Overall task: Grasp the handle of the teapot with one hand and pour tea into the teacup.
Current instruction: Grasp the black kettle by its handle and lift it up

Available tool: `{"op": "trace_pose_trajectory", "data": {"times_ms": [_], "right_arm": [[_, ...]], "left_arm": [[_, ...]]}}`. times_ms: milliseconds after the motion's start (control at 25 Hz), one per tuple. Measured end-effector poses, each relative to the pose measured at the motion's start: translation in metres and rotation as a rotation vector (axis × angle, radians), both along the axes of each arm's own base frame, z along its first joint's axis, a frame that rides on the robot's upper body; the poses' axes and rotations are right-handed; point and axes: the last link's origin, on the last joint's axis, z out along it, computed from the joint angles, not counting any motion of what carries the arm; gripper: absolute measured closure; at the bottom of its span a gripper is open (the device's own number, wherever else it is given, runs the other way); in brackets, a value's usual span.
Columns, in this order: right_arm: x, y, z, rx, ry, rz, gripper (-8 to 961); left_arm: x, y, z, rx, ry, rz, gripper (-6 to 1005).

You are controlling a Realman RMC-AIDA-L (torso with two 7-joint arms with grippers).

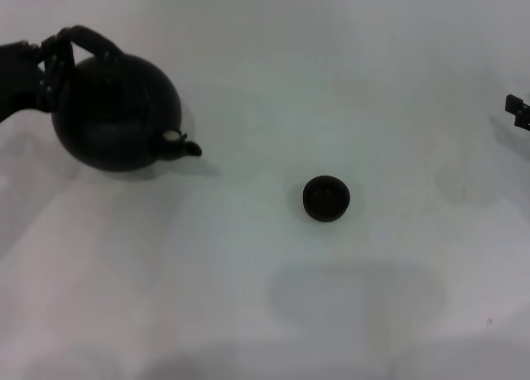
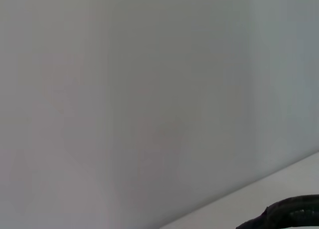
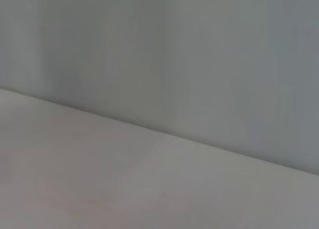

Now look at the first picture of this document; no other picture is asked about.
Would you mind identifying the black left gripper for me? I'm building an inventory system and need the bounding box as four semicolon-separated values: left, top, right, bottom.
0;26;77;124

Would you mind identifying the black round teapot with handle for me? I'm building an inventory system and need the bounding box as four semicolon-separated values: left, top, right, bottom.
51;23;204;175

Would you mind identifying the small dark round teacup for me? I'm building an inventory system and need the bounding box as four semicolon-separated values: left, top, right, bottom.
301;175;352;223

